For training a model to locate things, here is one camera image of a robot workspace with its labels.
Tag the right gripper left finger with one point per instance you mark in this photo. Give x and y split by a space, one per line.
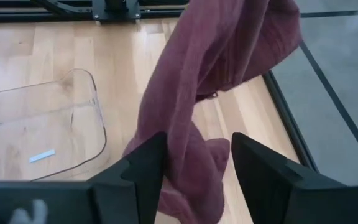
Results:
138 186

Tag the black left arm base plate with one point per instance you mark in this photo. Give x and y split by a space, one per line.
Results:
117 14

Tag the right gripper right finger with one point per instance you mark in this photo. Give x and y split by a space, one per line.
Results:
259 180

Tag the maroon cap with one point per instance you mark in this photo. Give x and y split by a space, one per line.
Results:
191 77

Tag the clear bin with white sticker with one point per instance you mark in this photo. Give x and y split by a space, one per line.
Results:
42 124

